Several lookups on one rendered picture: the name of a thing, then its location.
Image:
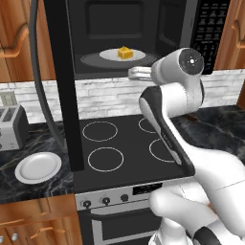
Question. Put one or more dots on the small white cupboard knob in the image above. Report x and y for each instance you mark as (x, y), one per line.
(14, 237)

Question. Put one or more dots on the white wall socket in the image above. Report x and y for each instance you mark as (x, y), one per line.
(7, 99)

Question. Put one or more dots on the silver oven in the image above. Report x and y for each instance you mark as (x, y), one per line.
(95, 194)

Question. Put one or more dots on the black microwave door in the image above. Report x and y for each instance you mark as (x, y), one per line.
(63, 95)

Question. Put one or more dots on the yellow cheese block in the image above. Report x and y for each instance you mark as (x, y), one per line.
(124, 53)

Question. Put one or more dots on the wooden base cupboard door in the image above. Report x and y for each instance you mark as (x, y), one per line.
(71, 234)

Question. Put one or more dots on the black oven knob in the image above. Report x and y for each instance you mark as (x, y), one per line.
(86, 204)
(124, 197)
(106, 200)

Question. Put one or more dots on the oven door with dark window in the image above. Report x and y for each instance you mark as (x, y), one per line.
(124, 228)

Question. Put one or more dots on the black microwave oven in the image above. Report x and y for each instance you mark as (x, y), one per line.
(210, 28)

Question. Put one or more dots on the wooden drawer front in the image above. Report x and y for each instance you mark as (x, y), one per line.
(48, 207)

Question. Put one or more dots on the silver toaster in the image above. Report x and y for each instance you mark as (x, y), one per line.
(12, 129)

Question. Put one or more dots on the large white plate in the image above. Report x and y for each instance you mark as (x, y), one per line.
(38, 167)

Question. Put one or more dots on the wooden wall cupboard door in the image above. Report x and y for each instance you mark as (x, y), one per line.
(12, 12)
(225, 48)

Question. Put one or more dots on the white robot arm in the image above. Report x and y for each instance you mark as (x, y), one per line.
(223, 178)

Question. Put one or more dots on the small white plate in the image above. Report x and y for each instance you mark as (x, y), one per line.
(107, 55)

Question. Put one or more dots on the dark round microwave turntable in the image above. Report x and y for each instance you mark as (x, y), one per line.
(91, 60)

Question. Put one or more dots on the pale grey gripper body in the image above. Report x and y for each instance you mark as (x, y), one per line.
(139, 73)

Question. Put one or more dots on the black hob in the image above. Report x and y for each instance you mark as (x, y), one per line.
(130, 146)

